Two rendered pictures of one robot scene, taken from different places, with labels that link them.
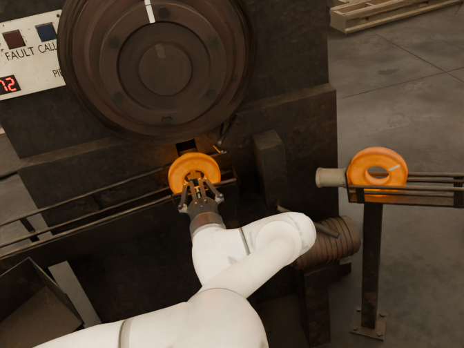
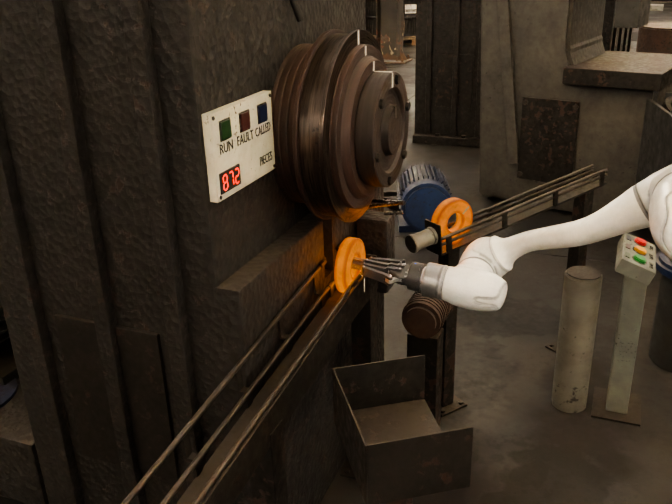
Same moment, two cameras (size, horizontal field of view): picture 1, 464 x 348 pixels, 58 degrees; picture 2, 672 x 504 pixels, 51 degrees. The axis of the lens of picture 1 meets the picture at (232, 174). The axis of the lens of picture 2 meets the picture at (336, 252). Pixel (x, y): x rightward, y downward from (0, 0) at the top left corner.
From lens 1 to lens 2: 1.69 m
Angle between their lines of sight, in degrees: 54
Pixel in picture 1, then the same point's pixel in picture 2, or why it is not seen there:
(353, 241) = not seen: hidden behind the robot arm
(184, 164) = (353, 247)
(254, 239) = (490, 254)
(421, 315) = (464, 377)
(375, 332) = (456, 403)
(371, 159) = (452, 207)
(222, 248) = (482, 268)
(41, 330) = (401, 427)
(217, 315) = not seen: outside the picture
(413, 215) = not seen: hidden behind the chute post
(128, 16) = (386, 80)
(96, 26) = (356, 93)
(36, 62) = (252, 148)
